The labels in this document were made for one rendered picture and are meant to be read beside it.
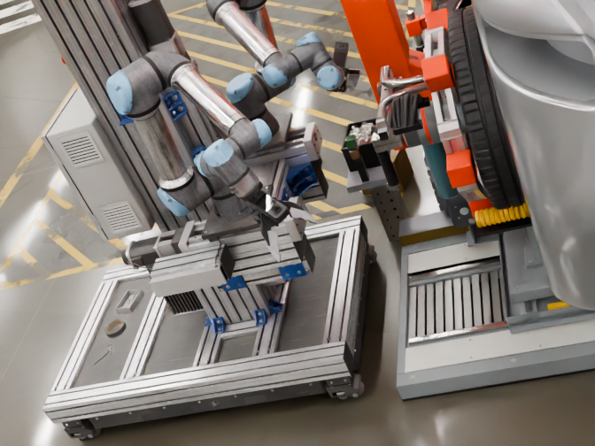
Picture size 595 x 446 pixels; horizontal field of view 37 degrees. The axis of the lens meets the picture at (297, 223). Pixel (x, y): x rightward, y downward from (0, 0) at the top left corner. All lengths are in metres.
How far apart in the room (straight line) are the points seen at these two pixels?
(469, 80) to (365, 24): 0.75
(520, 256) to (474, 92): 0.87
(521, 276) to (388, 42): 0.97
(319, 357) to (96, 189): 0.99
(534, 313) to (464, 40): 1.00
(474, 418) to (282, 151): 1.19
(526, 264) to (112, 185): 1.49
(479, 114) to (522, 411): 1.04
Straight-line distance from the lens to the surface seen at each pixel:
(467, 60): 2.70
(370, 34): 3.34
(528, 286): 3.21
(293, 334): 3.39
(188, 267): 3.03
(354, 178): 3.64
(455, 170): 2.68
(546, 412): 3.10
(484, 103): 2.66
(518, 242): 3.40
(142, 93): 2.66
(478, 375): 3.17
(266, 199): 2.36
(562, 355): 3.15
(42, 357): 4.45
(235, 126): 2.50
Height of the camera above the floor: 2.32
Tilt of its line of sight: 32 degrees down
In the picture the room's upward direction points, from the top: 24 degrees counter-clockwise
